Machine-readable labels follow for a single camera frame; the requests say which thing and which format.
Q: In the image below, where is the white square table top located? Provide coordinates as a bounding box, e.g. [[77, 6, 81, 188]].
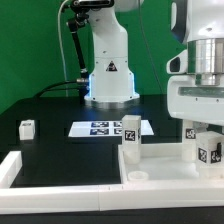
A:
[[118, 142, 224, 184]]

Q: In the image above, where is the grey hanging cable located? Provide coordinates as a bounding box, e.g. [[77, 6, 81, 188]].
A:
[[57, 0, 70, 98]]

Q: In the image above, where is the white fiducial marker sheet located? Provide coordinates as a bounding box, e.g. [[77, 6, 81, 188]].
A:
[[68, 119, 155, 138]]

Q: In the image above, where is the white U-shaped obstacle fence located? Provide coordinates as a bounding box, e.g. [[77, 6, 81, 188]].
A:
[[0, 151, 224, 214]]

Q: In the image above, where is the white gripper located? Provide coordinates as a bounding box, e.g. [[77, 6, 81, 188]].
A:
[[167, 75, 224, 160]]

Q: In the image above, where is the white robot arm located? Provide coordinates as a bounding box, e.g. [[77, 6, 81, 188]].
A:
[[85, 0, 224, 161]]

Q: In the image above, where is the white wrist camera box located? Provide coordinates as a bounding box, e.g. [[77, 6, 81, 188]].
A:
[[166, 49, 188, 75]]

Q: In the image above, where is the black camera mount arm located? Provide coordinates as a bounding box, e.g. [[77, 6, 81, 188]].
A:
[[62, 0, 114, 78]]

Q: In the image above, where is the black cable on table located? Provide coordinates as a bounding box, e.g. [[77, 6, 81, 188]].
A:
[[33, 78, 91, 99]]

